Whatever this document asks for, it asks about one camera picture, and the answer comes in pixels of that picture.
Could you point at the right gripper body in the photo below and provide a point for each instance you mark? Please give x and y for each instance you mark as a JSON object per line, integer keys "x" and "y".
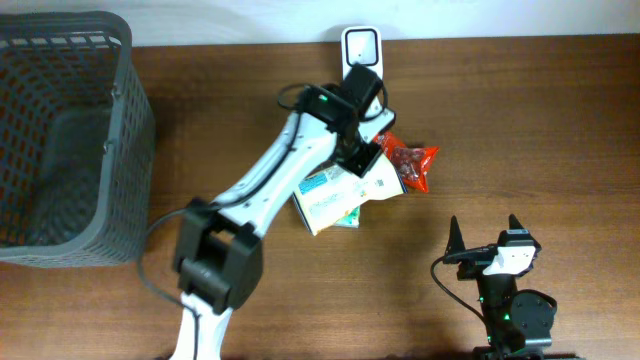
{"x": 474, "y": 268}

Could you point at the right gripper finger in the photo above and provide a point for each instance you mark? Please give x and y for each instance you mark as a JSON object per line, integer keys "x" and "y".
{"x": 514, "y": 223}
{"x": 455, "y": 244}

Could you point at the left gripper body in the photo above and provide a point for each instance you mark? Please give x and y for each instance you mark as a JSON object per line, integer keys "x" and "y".
{"x": 361, "y": 158}

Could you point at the yellow snack bag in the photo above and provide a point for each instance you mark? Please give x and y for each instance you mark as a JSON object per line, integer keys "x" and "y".
{"x": 329, "y": 195}

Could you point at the red candy bag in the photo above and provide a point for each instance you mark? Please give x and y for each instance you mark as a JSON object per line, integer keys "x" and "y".
{"x": 412, "y": 164}

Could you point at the teal tissue pack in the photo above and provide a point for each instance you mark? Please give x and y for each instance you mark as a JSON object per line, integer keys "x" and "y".
{"x": 351, "y": 220}

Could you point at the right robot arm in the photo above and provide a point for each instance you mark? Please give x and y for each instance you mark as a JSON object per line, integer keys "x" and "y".
{"x": 518, "y": 322}

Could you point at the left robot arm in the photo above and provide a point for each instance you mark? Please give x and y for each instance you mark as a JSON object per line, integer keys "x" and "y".
{"x": 218, "y": 257}

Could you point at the white barcode scanner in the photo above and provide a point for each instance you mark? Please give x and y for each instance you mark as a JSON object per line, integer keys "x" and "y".
{"x": 361, "y": 45}

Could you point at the dark grey plastic basket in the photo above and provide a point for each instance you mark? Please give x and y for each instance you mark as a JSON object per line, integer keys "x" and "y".
{"x": 77, "y": 141}

